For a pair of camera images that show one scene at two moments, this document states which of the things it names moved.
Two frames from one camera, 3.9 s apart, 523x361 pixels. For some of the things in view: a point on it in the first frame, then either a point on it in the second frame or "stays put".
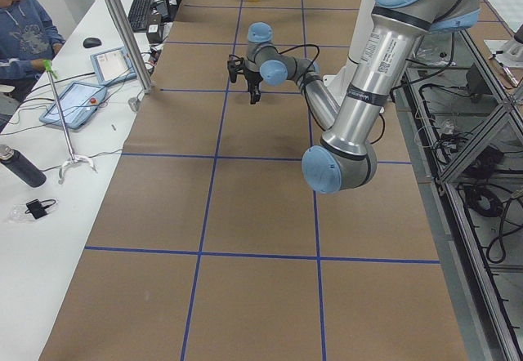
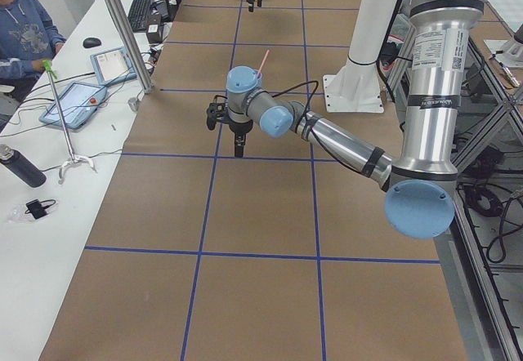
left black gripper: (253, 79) -> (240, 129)
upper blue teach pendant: (111, 66) stays put
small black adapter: (37, 209) stays put
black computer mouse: (91, 42) stays put
